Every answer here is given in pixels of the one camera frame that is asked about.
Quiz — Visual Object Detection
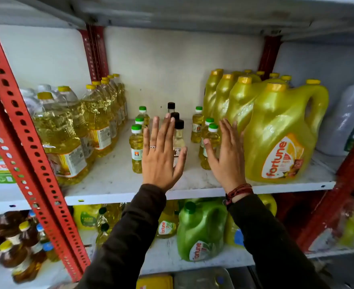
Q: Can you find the person's left hand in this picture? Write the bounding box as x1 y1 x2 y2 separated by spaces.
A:
141 113 188 193

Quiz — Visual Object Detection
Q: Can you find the person's right hand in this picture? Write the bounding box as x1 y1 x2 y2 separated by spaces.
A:
203 118 247 196

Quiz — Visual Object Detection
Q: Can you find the white metal shelf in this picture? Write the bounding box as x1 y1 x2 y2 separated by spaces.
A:
63 118 337 206

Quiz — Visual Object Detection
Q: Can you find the person's right forearm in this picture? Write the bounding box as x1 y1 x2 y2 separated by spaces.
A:
226 194 331 289

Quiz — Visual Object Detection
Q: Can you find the person's left forearm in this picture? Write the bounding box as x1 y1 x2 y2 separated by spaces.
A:
76 183 167 289

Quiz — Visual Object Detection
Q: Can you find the row of yellow oil jugs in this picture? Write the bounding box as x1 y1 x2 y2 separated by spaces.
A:
202 68 330 183

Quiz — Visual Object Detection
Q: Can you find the yellow oil bottle white label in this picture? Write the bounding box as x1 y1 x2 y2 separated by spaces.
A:
156 200 180 238

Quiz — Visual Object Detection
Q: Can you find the clear oil bottle dark-green cap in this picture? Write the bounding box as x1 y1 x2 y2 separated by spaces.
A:
108 203 126 226
95 223 113 250
96 206 117 229

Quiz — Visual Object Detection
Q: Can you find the row of large clear oil bottles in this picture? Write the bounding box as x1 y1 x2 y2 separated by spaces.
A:
20 73 129 187

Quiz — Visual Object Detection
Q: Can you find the silver oil tin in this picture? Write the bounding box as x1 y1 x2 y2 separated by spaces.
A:
173 267 235 289

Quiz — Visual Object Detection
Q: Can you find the yellow oil tin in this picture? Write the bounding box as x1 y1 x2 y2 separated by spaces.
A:
136 273 174 289

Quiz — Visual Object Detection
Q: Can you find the cluster of dark oil bottles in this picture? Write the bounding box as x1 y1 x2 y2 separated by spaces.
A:
0 210 60 283

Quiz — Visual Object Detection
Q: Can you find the yellow jug blue label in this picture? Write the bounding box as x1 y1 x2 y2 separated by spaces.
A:
224 194 277 247

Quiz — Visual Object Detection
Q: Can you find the yellow jug green label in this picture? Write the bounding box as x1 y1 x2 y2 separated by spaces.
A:
72 204 102 231

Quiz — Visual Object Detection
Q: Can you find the dark red rear upright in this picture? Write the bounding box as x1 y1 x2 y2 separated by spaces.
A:
257 35 283 80

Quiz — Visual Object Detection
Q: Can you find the translucent white jug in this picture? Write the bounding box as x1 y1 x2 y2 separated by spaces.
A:
315 76 354 157

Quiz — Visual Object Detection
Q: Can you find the red perforated steel upright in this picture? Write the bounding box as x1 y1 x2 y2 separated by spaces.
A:
0 6 91 273
0 87 83 283

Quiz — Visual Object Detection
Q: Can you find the red steel rear upright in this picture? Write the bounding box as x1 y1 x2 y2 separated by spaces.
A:
78 24 110 82

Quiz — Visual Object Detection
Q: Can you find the red thread bracelet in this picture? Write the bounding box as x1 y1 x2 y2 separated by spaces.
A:
224 183 254 207

